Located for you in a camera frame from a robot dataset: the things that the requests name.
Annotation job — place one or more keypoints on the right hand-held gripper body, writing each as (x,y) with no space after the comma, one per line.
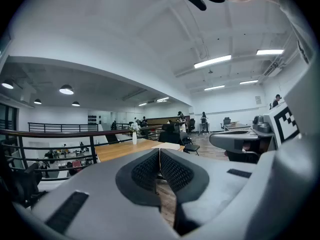
(272,124)

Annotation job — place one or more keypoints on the person's light grey t-shirt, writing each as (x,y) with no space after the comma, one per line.
(292,26)

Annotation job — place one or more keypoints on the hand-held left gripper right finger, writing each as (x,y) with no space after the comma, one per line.
(217,191)

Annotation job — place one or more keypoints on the ceiling tube light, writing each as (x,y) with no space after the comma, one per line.
(162,99)
(214,87)
(212,61)
(248,82)
(142,104)
(270,52)

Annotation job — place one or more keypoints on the white panel with black dots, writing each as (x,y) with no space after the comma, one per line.
(92,119)

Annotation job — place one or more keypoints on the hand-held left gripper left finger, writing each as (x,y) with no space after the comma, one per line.
(95,204)

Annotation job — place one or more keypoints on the pale flower bouquet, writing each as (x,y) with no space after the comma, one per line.
(134,127)

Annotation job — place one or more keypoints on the grey wall notice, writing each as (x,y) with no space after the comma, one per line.
(258,100)

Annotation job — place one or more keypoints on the white air conditioner unit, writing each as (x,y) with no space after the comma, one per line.
(273,70)

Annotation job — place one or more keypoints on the white vase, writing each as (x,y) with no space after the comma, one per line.
(134,138)

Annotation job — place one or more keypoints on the black folding chair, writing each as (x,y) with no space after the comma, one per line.
(191,147)

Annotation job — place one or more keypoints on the flat white box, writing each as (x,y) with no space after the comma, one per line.
(166,146)

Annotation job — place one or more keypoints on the black metal railing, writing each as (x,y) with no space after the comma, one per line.
(62,125)

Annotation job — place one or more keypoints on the round pendant lamp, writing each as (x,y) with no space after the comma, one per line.
(75,104)
(66,90)
(7,84)
(37,101)

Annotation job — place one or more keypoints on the black office chair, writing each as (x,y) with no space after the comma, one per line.
(191,124)
(20,181)
(171,131)
(226,122)

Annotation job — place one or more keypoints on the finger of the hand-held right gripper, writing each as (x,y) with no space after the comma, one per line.
(222,141)

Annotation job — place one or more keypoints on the black railing with wooden handrail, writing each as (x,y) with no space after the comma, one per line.
(62,134)

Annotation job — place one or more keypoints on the white desk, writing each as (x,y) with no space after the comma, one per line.
(235,126)

